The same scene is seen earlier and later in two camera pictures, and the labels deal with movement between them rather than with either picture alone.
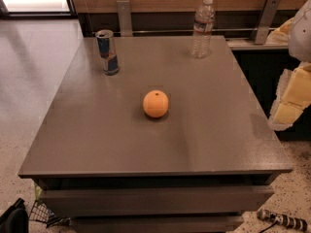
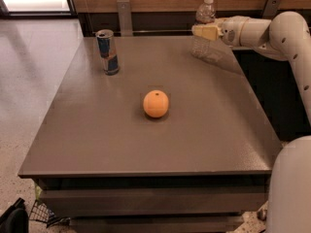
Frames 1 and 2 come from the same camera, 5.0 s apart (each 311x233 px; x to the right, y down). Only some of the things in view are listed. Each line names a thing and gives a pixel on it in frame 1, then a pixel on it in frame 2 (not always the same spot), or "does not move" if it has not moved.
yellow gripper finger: x=293 y=95 to x=230 y=31
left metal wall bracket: x=124 y=17 does not move
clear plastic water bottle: x=204 y=20 does not move
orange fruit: x=155 y=103 does not move
